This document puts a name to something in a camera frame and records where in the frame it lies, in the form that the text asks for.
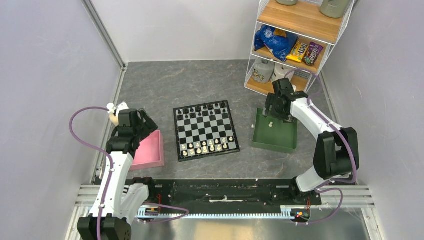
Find green plastic tray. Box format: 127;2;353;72
251;108;298;154

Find pink plastic tray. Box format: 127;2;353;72
129;130;165;171

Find black white chessboard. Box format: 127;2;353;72
173;100;240;162

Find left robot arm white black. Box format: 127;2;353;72
77;108;158;240

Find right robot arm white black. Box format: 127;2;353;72
263;78;360;205

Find white paper roll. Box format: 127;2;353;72
270;63;294;82

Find white jug with label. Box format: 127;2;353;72
252;59;275;84

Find yellow candy bag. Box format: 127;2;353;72
286;40;309;63

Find blue snack bag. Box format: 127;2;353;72
253;25;299;62

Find brown candy bag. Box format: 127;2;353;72
302;41;324;66

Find grey green bottle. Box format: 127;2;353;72
320;0;351;19

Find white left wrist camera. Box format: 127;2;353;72
106;102;129;127

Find white wire wooden shelf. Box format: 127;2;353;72
244;0;355;96

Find grey cable duct strip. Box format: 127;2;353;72
135;206;312;221

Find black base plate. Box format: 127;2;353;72
124;177;322;214

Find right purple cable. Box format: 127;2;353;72
284;68;359;226

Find purple cable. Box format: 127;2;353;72
68;106;190;240
284;68;359;226

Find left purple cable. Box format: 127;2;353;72
68;106;190;240

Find aluminium corner rail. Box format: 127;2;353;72
81;0;127;69

